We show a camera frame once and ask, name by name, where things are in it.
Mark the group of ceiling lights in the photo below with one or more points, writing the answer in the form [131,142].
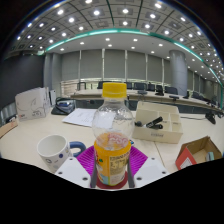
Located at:
[96,12]

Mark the long curved conference desk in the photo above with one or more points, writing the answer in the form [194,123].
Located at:
[86,94]

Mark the row of black office chairs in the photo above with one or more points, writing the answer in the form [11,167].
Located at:
[171,90]

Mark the yellow-capped clear drink bottle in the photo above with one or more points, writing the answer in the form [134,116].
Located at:
[112,160]

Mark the brown flat envelope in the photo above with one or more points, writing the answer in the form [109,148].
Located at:
[7,128]

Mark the small teal item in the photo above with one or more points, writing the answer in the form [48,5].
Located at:
[210,156]

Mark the white paper sheets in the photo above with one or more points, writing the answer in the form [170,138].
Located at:
[80,117]

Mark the white desk organizer box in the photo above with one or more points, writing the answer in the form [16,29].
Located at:
[156,135]

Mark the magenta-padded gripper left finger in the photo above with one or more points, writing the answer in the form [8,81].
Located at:
[74,170]

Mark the white printed cardboard box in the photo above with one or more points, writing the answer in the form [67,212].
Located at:
[31,105]

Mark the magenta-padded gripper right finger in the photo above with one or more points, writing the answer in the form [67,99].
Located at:
[150,168]

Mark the black clip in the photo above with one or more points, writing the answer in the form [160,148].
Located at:
[155,122]

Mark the small black device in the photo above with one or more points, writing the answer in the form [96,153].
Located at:
[11,118]

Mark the open cardboard box, red side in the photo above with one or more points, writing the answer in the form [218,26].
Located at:
[186,158]

